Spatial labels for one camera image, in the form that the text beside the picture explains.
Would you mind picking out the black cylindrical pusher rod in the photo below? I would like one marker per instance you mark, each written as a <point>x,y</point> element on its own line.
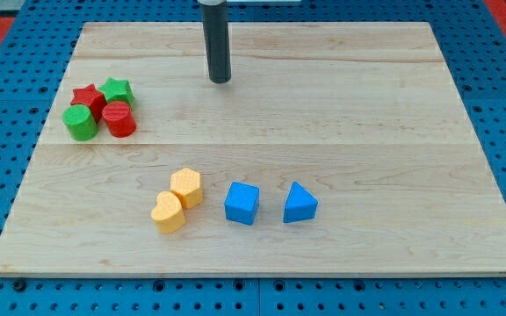
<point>215,29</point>

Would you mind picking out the green star block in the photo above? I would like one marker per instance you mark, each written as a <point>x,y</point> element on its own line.
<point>117,90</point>

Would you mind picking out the red cylinder block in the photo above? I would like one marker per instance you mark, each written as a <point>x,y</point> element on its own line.
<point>119,119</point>

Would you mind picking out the red star block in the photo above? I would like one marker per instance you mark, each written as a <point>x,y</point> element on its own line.
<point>91,97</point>

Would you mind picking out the yellow hexagon block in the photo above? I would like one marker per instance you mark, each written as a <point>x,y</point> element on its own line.
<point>186,184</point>

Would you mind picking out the green cylinder block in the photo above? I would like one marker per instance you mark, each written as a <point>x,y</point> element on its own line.
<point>80,122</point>

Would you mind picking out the wooden board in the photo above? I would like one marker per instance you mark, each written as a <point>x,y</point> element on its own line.
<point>365,116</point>

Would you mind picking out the blue cube block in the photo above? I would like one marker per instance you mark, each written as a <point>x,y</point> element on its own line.
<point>241,203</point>

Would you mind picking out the yellow heart block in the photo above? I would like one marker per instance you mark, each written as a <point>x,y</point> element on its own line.
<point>168,214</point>

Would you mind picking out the blue triangle block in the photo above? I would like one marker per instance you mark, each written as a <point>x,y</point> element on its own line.
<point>300,204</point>

